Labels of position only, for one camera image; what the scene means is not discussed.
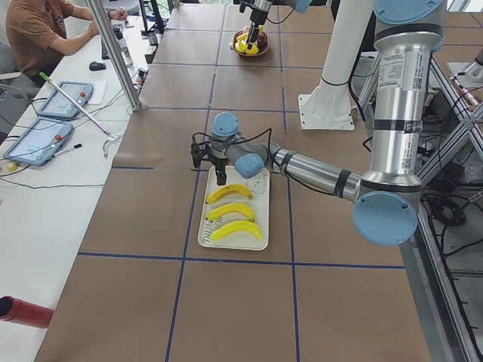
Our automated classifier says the blue teach pendant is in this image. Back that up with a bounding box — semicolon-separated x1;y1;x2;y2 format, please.
4;117;74;166
37;81;94;120

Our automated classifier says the greenish yellow banana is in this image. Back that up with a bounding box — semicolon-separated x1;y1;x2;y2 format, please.
210;220;263;241

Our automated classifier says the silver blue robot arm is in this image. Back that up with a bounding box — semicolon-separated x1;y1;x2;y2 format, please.
240;0;311;49
208;1;447;246

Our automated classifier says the aluminium frame post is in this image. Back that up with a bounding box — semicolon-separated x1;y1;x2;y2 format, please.
86;0;141;112

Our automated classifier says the white bear tray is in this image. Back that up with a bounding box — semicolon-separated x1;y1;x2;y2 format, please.
198;166;270;251

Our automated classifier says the green yellow banana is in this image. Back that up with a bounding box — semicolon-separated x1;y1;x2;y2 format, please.
234;26;266;56

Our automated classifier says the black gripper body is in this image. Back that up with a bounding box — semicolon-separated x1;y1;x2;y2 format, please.
251;0;269;23
209;150;229;170

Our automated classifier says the brown wicker basket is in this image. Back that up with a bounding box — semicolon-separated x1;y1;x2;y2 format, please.
230;29;269;57

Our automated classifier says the steel cup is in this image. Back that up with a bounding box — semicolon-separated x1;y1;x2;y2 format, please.
146;32;158;47

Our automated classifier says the seated person brown shirt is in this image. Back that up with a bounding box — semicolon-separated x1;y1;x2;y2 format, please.
6;0;127;78

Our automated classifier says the black computer mouse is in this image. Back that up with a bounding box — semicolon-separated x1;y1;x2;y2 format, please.
88;61;106;72

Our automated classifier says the large yellow banana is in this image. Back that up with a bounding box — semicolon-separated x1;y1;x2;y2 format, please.
205;184;254;204

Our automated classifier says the red fire extinguisher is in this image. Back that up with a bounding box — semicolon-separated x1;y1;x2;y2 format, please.
1;296;54;329

